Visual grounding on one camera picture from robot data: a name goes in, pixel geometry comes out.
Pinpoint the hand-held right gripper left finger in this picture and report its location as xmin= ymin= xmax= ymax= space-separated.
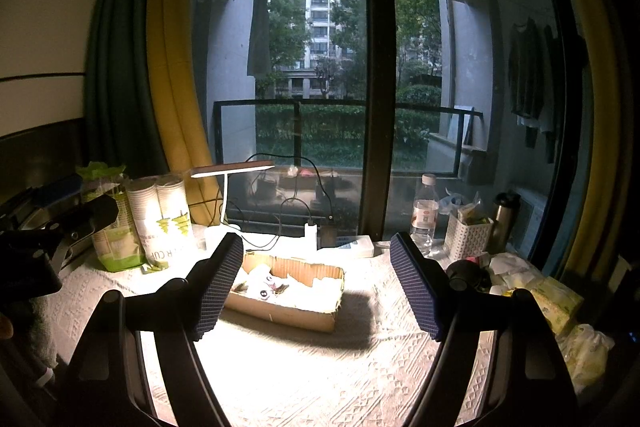
xmin=60 ymin=232 xmax=246 ymax=427

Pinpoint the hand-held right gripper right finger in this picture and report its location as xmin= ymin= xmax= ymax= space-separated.
xmin=389 ymin=232 xmax=583 ymax=427

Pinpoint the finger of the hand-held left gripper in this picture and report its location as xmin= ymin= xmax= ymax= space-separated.
xmin=15 ymin=176 xmax=85 ymax=212
xmin=47 ymin=195 xmax=120 ymax=258

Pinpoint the white plush toy with eyes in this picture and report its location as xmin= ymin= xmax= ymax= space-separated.
xmin=247 ymin=264 xmax=283 ymax=300

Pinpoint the brown cardboard box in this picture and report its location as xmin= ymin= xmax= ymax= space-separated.
xmin=222 ymin=254 xmax=347 ymax=334

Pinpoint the green plastic bag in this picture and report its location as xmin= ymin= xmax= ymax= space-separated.
xmin=75 ymin=162 xmax=146 ymax=273

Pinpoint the black round object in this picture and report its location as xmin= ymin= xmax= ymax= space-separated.
xmin=446 ymin=259 xmax=493 ymax=293

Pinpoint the paper cup package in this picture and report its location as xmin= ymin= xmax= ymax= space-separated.
xmin=125 ymin=174 xmax=198 ymax=270

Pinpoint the white perforated basket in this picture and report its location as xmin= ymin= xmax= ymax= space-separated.
xmin=444 ymin=212 xmax=493 ymax=260

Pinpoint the white power strip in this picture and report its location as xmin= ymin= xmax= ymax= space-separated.
xmin=300 ymin=234 xmax=376 ymax=258

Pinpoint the clear water bottle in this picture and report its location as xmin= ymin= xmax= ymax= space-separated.
xmin=410 ymin=173 xmax=441 ymax=258

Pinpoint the white crumpled wrapper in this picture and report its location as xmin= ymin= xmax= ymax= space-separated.
xmin=487 ymin=252 xmax=538 ymax=295

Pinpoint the clear plastic bag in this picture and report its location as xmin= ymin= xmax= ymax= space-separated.
xmin=442 ymin=191 xmax=481 ymax=214

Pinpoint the black charger plug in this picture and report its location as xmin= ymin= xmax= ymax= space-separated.
xmin=320 ymin=217 xmax=338 ymax=249

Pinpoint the dark thermos flask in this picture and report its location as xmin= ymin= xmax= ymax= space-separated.
xmin=487 ymin=192 xmax=521 ymax=253

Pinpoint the white desk lamp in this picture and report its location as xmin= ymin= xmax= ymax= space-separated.
xmin=191 ymin=159 xmax=276 ymax=253

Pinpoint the yellow packet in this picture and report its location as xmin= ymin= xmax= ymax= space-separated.
xmin=525 ymin=277 xmax=586 ymax=338

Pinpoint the dark green curtain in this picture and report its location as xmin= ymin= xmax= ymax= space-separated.
xmin=82 ymin=0 xmax=171 ymax=188

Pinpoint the yellow curtain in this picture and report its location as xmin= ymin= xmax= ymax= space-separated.
xmin=147 ymin=0 xmax=216 ymax=228
xmin=545 ymin=0 xmax=632 ymax=283

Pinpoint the white plastic bag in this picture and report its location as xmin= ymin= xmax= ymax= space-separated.
xmin=557 ymin=324 xmax=616 ymax=395

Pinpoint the balcony railing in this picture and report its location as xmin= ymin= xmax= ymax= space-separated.
xmin=214 ymin=99 xmax=485 ymax=180

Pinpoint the dark hanging garment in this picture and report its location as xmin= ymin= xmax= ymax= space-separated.
xmin=507 ymin=17 xmax=563 ymax=165

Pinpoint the white hanging cloth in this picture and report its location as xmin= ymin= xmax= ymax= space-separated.
xmin=246 ymin=0 xmax=273 ymax=78

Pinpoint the black charger cable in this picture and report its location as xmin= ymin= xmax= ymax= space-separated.
xmin=220 ymin=153 xmax=336 ymax=253

